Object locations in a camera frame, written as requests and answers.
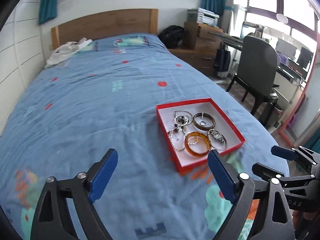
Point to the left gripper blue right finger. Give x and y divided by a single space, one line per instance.
273 217

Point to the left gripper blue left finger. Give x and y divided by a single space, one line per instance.
52 219

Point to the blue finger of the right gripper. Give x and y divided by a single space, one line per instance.
284 153
266 173

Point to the silver wristwatch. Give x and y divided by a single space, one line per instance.
217 136

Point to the thin silver wire bangle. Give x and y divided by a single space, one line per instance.
215 144

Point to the amber orange bangle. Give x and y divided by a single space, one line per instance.
203 137

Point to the dark brown bangle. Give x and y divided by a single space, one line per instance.
203 121

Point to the red jewelry box tray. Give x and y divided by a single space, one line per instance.
176 120

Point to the dark green chair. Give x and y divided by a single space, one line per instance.
256 72

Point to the dark blue hanging bag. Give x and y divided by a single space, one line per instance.
221 63

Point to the wooden drawer cabinet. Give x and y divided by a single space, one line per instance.
199 47

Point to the blue patterned bed sheet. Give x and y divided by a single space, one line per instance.
106 97

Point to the black backpack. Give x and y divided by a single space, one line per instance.
172 36

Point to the white printer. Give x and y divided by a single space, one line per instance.
202 16

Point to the white wardrobe doors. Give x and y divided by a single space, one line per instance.
22 57

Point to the wooden headboard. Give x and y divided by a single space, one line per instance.
106 24

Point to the left teal curtain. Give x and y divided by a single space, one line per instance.
47 11

